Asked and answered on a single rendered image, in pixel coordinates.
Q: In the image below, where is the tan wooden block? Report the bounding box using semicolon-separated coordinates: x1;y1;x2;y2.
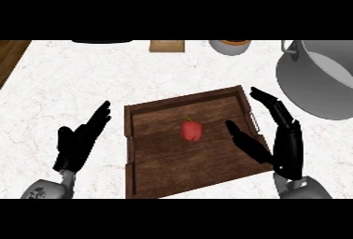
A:
148;40;186;53

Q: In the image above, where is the brown wooden tray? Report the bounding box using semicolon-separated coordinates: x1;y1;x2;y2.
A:
123;85;276;200

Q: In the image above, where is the red bell pepper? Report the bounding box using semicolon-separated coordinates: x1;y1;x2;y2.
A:
179;116;204;143

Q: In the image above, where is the brown wooden cabinet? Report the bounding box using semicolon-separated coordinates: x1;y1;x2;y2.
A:
0;40;33;90

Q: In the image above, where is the grey cup with orange contents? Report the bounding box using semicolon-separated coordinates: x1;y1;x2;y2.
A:
208;40;253;57

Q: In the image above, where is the black round object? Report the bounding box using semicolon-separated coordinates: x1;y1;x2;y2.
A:
71;40;134;45

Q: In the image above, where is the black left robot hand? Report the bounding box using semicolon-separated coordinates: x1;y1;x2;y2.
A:
52;100;114;175

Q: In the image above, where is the large grey metal pot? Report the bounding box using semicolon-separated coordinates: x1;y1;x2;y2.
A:
275;40;353;121

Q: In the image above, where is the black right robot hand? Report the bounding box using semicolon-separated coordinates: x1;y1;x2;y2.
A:
223;86;306;181

